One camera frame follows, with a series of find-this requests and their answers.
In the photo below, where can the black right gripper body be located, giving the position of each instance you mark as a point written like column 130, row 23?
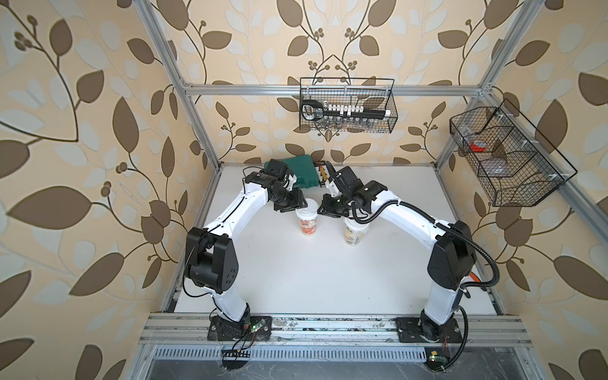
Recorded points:
column 336, row 207

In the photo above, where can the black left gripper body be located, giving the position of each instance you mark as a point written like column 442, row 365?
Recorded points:
column 287, row 200

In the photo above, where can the clear plastic lid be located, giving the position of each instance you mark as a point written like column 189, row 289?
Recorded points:
column 309, row 212

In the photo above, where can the paper milk tea cup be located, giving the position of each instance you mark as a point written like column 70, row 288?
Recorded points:
column 308, row 227
column 353, row 238

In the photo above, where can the white plastic cup lid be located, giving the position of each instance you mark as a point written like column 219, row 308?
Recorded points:
column 354, row 226

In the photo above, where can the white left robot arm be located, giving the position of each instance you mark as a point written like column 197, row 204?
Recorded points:
column 211, row 262

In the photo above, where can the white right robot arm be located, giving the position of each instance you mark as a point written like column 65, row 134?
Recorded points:
column 456, row 262

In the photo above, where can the black screwdriver bit box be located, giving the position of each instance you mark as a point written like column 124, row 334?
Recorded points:
column 323, row 173

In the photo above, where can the green plastic tool case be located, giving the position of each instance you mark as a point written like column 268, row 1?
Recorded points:
column 302, row 167

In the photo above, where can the red object in basket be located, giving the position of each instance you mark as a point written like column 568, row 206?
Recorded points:
column 478, row 146

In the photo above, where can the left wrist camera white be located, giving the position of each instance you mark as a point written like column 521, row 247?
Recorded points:
column 291, row 180

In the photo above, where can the black handled scissors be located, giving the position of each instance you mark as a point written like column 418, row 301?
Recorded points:
column 311, row 110

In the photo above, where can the black wire basket back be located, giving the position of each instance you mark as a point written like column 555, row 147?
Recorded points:
column 354, row 105

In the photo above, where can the black wire basket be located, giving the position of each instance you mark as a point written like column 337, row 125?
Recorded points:
column 354, row 105
column 522, row 165

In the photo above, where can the orange handled pliers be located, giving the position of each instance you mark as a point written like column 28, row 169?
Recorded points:
column 474, row 281

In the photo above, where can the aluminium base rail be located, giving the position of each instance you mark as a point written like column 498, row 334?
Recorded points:
column 324, row 338

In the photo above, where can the black wire basket right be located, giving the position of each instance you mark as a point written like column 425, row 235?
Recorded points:
column 522, row 165

